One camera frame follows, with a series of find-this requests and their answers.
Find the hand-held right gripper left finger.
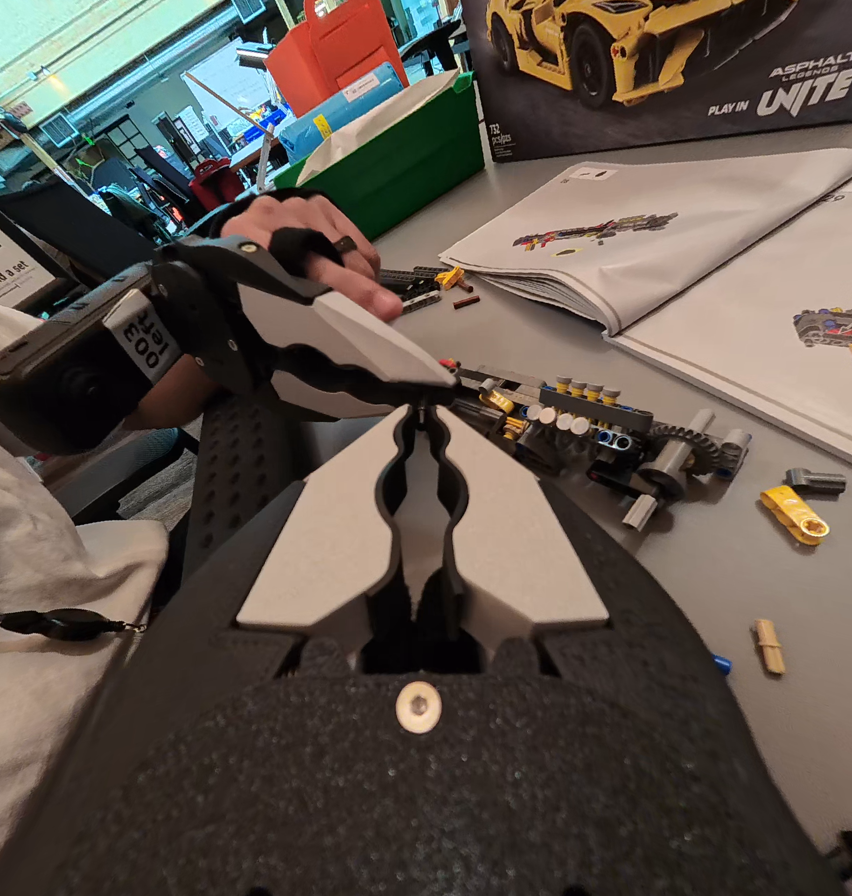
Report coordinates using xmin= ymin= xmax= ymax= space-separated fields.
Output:
xmin=237 ymin=405 xmax=418 ymax=674

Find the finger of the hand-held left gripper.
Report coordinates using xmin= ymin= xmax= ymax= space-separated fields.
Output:
xmin=271 ymin=370 xmax=427 ymax=422
xmin=237 ymin=283 xmax=462 ymax=407

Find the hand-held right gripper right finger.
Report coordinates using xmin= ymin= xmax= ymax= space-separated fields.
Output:
xmin=414 ymin=405 xmax=610 ymax=674

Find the lego car chassis assembly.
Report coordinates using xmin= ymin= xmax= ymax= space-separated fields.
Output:
xmin=440 ymin=357 xmax=752 ymax=532

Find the white lego instruction booklet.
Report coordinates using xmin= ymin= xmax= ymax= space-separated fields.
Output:
xmin=440 ymin=147 xmax=852 ymax=476

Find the person's left forearm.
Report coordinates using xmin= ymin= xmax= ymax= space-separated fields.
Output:
xmin=121 ymin=353 xmax=220 ymax=429

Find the tan lego pin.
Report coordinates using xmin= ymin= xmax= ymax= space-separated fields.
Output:
xmin=753 ymin=619 xmax=786 ymax=676

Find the yellow lego connector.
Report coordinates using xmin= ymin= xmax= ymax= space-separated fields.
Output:
xmin=761 ymin=485 xmax=831 ymax=547

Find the grey lego connector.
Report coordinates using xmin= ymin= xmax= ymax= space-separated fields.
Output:
xmin=785 ymin=467 xmax=847 ymax=496

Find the black lego set box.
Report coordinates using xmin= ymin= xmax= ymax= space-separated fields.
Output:
xmin=461 ymin=0 xmax=852 ymax=163

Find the person's left hand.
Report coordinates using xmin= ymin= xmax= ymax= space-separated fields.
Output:
xmin=219 ymin=192 xmax=406 ymax=325

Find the red chair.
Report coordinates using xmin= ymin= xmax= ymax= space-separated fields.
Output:
xmin=188 ymin=157 xmax=246 ymax=211

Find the green plastic bin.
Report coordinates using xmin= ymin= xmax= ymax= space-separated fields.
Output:
xmin=273 ymin=70 xmax=486 ymax=242

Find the white printed sign card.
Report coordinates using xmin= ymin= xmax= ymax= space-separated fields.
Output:
xmin=0 ymin=209 xmax=57 ymax=309

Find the white crumpled paper sheet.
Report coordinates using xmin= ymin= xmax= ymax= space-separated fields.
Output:
xmin=296 ymin=69 xmax=462 ymax=186

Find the light blue plastic roll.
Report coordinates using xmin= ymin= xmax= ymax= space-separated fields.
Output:
xmin=278 ymin=62 xmax=406 ymax=165

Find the person's white shirt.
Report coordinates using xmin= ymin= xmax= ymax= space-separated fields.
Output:
xmin=0 ymin=301 xmax=171 ymax=876

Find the orange red paper bag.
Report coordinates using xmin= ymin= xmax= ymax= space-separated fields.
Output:
xmin=264 ymin=0 xmax=409 ymax=119

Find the black badge reel lanyard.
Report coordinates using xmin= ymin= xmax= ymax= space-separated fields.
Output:
xmin=0 ymin=607 xmax=147 ymax=643

